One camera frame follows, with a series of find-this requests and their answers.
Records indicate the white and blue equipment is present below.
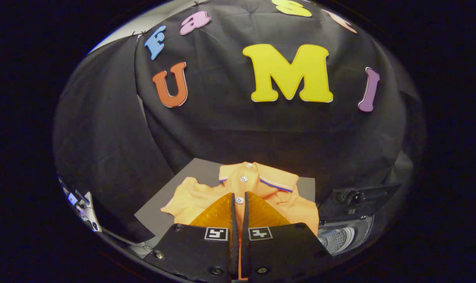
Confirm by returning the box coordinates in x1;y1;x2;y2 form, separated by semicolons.
57;177;103;232

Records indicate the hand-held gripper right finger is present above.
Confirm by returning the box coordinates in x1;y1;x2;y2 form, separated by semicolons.
240;191;333;283

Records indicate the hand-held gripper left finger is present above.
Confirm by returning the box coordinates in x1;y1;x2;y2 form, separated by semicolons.
143;191;238;283

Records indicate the black backdrop cloth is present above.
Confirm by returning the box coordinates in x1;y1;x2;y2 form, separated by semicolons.
52;0;425;244

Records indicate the orange polo shirt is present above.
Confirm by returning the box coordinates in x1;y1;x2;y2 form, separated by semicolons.
161;162;320;280

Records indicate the grey cabinet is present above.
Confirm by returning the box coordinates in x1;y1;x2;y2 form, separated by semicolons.
134;158;315;240

